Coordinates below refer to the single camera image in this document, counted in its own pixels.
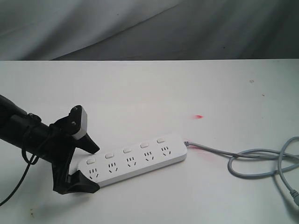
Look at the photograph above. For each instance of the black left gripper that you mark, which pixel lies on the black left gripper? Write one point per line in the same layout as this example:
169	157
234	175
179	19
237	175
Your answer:
61	151

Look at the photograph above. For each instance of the grey backdrop cloth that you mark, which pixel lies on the grey backdrop cloth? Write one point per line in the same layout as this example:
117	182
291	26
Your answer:
148	29

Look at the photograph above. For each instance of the white five-socket power strip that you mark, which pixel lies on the white five-socket power strip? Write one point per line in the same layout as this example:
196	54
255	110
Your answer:
107	168

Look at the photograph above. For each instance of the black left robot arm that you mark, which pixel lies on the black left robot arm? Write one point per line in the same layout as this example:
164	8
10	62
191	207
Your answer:
25	131

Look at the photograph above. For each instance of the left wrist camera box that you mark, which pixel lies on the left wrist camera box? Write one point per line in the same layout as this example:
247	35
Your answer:
77	122

